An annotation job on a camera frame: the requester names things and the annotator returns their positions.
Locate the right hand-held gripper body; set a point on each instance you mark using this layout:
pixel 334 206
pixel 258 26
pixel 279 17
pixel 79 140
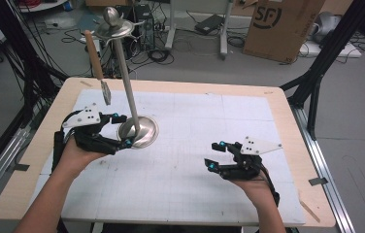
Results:
pixel 251 147

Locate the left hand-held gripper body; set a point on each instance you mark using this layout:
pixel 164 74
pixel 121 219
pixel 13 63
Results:
pixel 83 118

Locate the metal utensil stand with hooks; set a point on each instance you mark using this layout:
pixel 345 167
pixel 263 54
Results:
pixel 128 84

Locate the person's left hand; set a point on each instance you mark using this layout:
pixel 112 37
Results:
pixel 73 158

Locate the person's right hand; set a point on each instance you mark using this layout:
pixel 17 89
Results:
pixel 258 191

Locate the white grid mat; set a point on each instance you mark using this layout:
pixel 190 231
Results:
pixel 187 161

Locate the black tape piece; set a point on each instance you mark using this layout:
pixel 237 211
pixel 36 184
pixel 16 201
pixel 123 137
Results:
pixel 318 181
pixel 21 167

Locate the black computer tower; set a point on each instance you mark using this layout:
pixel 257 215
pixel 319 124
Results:
pixel 145 26

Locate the brown cardboard box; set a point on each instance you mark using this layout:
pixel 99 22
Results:
pixel 277 29

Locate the flat black device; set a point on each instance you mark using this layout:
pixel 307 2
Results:
pixel 209 24

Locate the white flat board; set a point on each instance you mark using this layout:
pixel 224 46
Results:
pixel 332 49

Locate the grey rounded device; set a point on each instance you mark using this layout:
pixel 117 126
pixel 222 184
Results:
pixel 327 26

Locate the white metal stand frame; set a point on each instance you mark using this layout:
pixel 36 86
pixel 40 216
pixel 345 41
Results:
pixel 224 39

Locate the black metal frame post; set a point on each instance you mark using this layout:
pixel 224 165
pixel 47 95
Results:
pixel 329 48
pixel 9 35

